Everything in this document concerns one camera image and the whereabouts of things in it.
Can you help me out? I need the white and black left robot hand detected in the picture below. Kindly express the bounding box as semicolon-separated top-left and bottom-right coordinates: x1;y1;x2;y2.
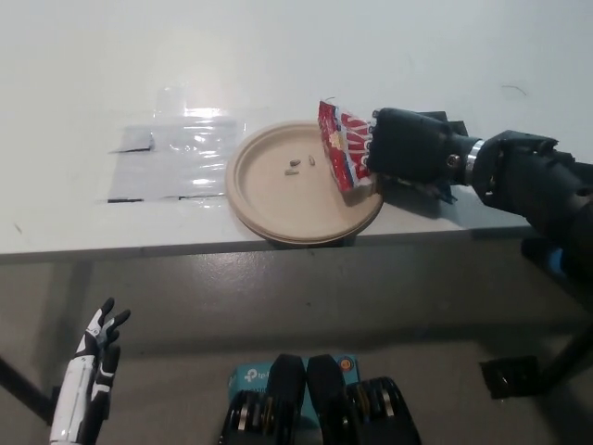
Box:
48;299;132;444

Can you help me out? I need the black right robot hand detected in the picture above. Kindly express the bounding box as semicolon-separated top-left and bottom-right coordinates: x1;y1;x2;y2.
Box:
359;107;478;198

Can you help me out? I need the red blue sunflower seed bag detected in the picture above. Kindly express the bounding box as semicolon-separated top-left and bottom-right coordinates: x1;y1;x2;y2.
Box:
317;99;458;205

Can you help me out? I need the black floor foot plate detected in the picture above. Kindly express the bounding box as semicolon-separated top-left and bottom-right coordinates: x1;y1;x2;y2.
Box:
45;388;64;424
479;355;541;401

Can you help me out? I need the beige paper plate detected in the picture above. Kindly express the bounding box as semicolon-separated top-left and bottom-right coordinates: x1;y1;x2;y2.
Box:
225;120;386;245

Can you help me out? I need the black table leg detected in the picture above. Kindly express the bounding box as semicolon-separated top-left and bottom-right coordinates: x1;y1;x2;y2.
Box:
0;355;51;426
538;319;593;389

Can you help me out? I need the black and blue object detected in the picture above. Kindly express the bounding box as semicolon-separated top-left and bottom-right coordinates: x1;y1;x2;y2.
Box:
521;236;569;279

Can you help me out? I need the teal tp-link box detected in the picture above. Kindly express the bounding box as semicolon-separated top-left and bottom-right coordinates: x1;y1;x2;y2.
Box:
227;356;360;418

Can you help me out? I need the clear plastic sheet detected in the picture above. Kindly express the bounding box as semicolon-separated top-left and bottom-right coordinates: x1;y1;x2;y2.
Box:
108;119;249;204

